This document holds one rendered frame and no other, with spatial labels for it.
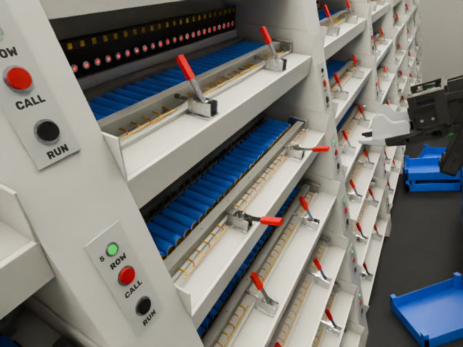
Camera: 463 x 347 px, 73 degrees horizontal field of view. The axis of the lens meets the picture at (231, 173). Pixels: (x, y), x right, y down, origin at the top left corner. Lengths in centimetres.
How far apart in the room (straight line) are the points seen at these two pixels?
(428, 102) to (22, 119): 56
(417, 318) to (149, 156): 135
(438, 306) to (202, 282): 126
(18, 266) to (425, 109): 58
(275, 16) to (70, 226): 69
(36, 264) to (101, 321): 9
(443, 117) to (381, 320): 108
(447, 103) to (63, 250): 58
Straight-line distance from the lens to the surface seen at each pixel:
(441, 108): 61
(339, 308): 118
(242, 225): 53
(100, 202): 32
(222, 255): 50
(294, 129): 81
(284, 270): 73
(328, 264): 103
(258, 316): 66
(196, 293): 46
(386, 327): 153
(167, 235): 51
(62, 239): 31
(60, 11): 35
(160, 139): 41
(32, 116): 30
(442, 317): 157
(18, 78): 29
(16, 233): 32
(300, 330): 88
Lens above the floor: 121
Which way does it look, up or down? 23 degrees down
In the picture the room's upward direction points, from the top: 18 degrees counter-clockwise
